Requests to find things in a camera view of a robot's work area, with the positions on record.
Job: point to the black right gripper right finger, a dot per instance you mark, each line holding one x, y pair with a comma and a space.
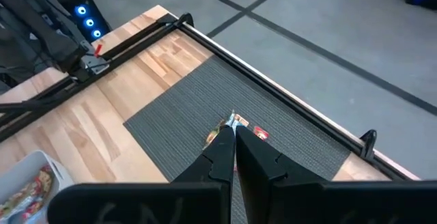
256, 169

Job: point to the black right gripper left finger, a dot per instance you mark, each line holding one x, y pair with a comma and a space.
218, 159

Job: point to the red orange granola bar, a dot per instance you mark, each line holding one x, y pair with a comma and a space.
261, 133

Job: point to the red green granola bar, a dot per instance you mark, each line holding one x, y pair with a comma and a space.
31, 209
41, 183

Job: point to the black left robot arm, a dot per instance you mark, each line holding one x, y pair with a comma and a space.
37, 29

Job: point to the green orange granola bar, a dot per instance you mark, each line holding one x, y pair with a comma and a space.
211, 137

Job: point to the dark grey ribbed mat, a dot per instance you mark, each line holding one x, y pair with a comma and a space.
184, 114

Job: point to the small red tag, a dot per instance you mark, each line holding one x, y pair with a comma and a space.
98, 50

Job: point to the grey plastic bin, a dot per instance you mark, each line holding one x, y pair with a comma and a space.
20, 172

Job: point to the black computer with blue light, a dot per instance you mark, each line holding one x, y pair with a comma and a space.
82, 12

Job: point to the black metal table frame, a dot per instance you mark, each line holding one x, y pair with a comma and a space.
273, 87

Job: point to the white arm base bracket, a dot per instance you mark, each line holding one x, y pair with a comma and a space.
94, 63

